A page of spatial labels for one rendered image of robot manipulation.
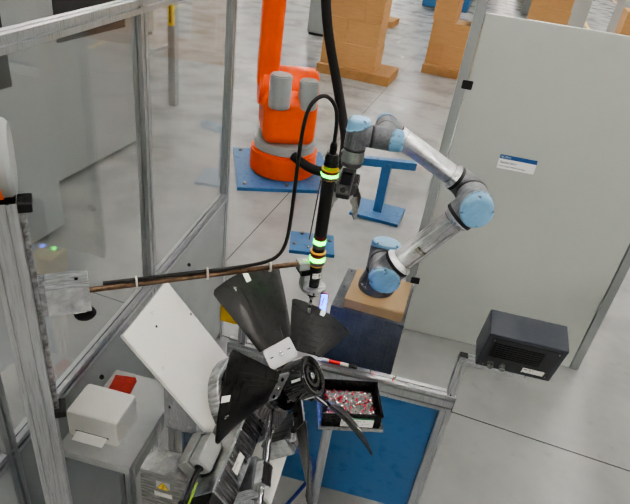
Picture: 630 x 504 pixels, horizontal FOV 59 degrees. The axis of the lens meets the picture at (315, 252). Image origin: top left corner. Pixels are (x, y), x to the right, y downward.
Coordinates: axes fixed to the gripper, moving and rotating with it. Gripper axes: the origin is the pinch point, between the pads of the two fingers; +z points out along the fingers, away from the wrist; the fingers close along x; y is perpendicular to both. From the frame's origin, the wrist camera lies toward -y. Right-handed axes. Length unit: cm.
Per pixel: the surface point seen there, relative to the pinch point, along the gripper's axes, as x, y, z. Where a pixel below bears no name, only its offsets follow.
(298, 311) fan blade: 5.2, -30.4, 23.0
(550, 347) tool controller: -78, -20, 20
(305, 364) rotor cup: -4, -58, 19
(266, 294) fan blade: 13, -48, 6
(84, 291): 45, -87, -12
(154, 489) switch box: 34, -77, 69
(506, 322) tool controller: -63, -15, 18
